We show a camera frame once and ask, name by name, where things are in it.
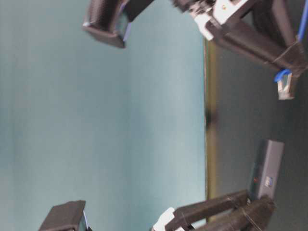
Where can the dark grey network hub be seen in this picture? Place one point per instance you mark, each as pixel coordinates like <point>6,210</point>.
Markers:
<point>266,169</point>

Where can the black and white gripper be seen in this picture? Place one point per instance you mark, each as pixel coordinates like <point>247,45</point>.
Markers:
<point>220,21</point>

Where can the second gripper white trim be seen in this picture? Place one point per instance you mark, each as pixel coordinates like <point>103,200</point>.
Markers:
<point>245,214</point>

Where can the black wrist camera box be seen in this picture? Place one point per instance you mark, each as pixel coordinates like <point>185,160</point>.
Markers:
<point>109,21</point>

